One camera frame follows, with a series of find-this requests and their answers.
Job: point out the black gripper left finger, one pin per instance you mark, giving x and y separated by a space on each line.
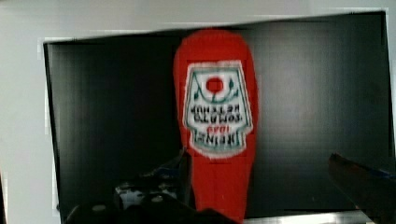
172 178

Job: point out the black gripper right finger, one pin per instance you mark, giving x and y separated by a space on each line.
371 190

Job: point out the red ketchup bottle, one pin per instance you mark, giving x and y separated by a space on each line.
217 112

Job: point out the silver toaster oven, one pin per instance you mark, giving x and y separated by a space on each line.
323 88

